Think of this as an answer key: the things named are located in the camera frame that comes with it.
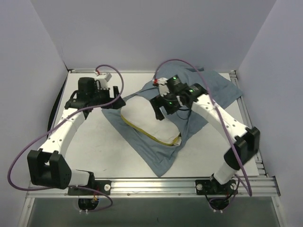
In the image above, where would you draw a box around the white pillow yellow edge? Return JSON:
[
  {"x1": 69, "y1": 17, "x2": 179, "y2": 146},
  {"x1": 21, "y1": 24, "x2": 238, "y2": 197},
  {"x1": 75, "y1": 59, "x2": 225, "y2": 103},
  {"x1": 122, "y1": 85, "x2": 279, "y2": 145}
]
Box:
[{"x1": 120, "y1": 96, "x2": 182, "y2": 146}]

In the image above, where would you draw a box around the blue-grey pillowcase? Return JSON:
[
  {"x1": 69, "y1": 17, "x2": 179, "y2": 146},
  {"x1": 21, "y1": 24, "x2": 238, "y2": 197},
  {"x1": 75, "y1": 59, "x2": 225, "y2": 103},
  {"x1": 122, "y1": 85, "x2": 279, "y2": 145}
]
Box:
[{"x1": 102, "y1": 64, "x2": 242, "y2": 177}]

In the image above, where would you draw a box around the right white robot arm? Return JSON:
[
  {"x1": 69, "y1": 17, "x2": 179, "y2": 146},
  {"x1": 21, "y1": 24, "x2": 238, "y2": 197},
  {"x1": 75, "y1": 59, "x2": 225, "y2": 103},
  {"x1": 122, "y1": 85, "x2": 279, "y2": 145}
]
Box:
[{"x1": 150, "y1": 75, "x2": 260, "y2": 193}]

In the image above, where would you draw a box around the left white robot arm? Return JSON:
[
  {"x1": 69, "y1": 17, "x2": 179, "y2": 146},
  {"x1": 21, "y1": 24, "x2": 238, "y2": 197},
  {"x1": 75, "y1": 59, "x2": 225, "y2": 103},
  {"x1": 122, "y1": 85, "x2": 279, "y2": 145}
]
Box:
[{"x1": 27, "y1": 72, "x2": 125, "y2": 194}]

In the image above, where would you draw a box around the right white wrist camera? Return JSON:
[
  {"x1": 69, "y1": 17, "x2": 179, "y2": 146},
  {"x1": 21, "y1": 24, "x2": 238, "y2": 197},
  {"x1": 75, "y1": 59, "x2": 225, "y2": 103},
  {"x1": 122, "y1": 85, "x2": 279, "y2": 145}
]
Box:
[{"x1": 155, "y1": 78, "x2": 170, "y2": 96}]

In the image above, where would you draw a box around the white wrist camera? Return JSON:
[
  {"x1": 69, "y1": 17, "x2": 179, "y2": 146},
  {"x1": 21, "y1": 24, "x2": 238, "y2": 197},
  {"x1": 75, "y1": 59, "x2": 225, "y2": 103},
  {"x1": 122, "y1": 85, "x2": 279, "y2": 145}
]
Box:
[
  {"x1": 95, "y1": 72, "x2": 112, "y2": 90},
  {"x1": 155, "y1": 78, "x2": 170, "y2": 96}
]

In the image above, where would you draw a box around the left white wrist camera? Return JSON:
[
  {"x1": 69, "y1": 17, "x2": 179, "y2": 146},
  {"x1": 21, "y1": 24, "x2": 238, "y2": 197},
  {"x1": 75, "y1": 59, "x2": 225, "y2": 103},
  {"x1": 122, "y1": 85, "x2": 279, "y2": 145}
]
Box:
[{"x1": 95, "y1": 72, "x2": 112, "y2": 90}]

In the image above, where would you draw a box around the back aluminium rail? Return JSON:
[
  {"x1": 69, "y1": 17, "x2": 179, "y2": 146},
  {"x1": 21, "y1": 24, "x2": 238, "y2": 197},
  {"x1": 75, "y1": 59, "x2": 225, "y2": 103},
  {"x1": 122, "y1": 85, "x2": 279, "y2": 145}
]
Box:
[{"x1": 69, "y1": 69, "x2": 96, "y2": 73}]

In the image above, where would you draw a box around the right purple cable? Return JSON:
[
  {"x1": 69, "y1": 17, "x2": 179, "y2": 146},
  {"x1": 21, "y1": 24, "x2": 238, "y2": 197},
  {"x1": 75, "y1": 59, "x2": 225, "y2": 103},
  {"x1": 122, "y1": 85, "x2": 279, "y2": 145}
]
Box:
[{"x1": 153, "y1": 59, "x2": 253, "y2": 211}]

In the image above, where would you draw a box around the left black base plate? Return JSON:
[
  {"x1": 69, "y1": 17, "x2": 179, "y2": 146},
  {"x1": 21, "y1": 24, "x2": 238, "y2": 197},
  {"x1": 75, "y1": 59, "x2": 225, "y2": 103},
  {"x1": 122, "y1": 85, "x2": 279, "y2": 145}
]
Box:
[{"x1": 68, "y1": 180, "x2": 112, "y2": 196}]

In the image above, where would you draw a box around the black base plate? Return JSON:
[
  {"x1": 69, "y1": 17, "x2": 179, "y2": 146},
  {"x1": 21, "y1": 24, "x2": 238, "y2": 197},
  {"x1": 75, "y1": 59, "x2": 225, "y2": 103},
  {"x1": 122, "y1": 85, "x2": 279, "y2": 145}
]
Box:
[
  {"x1": 195, "y1": 178, "x2": 236, "y2": 196},
  {"x1": 68, "y1": 180, "x2": 112, "y2": 196}
]

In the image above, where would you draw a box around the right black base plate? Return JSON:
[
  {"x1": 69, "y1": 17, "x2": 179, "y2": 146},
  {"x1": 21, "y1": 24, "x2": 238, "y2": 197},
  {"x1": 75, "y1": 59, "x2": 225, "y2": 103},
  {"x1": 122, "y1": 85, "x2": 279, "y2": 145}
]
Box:
[{"x1": 195, "y1": 178, "x2": 236, "y2": 196}]

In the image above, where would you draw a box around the front aluminium rail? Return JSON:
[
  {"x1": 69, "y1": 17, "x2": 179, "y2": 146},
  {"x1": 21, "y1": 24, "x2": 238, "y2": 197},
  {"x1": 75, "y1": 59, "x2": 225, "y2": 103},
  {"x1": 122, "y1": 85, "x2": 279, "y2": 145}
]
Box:
[{"x1": 25, "y1": 176, "x2": 281, "y2": 199}]

